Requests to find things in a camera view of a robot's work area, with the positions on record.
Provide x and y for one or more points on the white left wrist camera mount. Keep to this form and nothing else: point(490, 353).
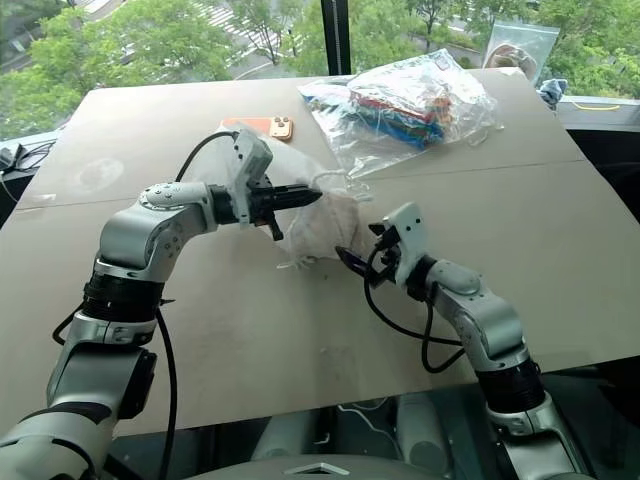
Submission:
point(249, 162)

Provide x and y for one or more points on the clear zip bag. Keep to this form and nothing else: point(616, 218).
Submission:
point(520, 47)

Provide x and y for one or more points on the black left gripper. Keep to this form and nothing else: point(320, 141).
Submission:
point(260, 202)

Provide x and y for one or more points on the white towel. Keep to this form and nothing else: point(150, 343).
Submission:
point(330, 225)

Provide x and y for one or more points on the black window frame post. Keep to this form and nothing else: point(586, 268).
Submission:
point(340, 37)

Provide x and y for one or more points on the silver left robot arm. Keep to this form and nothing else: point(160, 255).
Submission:
point(130, 235)

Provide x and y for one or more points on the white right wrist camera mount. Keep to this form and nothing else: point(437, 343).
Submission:
point(409, 232)

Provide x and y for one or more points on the blue cloth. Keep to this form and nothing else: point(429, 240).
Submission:
point(552, 90)

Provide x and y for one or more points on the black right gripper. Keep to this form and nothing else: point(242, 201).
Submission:
point(386, 260)

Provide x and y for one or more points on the clear bag of colourful items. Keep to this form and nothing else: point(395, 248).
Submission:
point(400, 107)

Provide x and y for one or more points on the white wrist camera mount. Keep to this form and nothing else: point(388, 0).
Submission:
point(409, 232)
point(249, 162)

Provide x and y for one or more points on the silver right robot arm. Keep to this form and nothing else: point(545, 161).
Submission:
point(480, 320)

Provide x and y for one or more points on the grey robot torso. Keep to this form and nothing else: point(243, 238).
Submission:
point(320, 467)

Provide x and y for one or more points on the orange smartphone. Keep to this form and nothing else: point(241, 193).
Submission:
point(272, 126)

